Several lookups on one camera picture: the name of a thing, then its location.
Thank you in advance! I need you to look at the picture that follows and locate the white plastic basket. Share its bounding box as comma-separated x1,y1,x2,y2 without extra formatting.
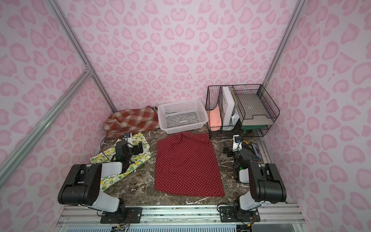
157,99,208,134

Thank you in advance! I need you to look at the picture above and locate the lemon print skirt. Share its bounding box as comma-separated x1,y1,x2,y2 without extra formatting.
90,132,151,191

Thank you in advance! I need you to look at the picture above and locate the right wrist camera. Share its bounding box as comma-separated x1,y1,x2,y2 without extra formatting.
232,135,242,152

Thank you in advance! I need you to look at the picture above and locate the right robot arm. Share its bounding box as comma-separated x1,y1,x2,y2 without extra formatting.
227,148,287,213

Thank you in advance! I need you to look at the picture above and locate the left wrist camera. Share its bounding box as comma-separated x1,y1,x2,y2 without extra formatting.
123,132,132,141

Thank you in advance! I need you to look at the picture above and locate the red plaid skirt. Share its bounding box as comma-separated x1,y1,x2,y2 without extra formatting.
103,106,160,135

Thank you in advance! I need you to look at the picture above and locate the yellow black utility knife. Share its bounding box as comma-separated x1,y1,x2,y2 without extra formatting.
242,140,263,160

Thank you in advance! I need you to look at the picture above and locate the grey paper tray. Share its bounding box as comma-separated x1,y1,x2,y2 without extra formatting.
236,93,277,126

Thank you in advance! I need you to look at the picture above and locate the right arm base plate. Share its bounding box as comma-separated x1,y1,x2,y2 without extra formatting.
216,204,260,224

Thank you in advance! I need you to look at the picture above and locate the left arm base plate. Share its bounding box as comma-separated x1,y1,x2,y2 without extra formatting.
100,207,143,224

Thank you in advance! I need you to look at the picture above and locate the white book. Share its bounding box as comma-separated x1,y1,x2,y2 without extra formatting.
222,87,235,130

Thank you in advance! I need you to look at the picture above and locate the pink folder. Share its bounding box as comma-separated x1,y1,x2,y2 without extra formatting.
209,105,222,131

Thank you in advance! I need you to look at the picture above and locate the black wire desk organizer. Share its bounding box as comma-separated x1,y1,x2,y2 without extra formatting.
205,84,280,140

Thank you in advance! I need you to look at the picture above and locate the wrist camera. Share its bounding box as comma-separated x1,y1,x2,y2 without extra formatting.
232,135,242,152
123,132,132,141

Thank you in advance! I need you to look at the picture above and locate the red polka dot skirt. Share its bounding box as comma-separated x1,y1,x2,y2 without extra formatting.
154,131,225,197

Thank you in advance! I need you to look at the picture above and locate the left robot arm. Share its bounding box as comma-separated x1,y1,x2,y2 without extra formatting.
58,140,144,215

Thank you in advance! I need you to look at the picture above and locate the aluminium frame rail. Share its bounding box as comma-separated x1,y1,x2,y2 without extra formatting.
54,203,309,232

